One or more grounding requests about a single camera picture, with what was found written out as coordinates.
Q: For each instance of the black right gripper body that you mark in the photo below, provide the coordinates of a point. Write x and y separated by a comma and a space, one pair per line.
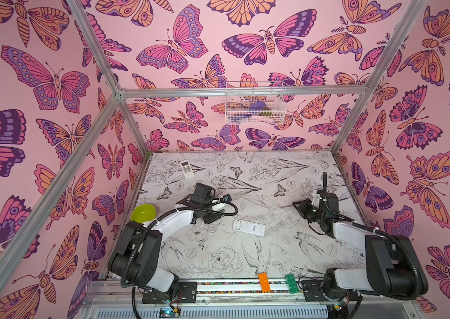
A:
308, 209

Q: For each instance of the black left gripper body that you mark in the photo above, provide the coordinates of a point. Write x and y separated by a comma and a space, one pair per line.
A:
209, 217

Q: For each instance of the large white remote control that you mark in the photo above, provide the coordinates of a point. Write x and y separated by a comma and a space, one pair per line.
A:
248, 227

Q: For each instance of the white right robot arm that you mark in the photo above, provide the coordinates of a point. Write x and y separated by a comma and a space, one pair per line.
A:
392, 268

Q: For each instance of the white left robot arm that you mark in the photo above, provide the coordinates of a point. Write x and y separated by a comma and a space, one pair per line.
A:
136, 254

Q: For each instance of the small white remote control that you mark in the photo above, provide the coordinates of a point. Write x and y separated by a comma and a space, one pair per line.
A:
187, 169

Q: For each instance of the green plastic bowl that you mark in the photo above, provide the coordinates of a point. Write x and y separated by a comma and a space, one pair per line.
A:
143, 213

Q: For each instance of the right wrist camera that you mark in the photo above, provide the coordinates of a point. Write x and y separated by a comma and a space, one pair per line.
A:
319, 198

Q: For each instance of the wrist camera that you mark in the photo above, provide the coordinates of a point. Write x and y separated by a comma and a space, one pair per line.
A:
319, 198
202, 195

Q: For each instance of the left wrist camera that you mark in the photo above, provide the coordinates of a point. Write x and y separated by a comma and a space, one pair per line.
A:
202, 195

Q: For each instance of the green lego brick on rail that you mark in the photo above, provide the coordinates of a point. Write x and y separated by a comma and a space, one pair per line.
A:
292, 284

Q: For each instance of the orange lego brick on rail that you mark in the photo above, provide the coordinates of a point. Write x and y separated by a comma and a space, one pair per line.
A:
264, 282

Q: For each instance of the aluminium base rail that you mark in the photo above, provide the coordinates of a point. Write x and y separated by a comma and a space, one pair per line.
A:
240, 298

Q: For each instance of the clear wall basket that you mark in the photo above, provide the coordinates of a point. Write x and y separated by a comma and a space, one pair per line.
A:
255, 105

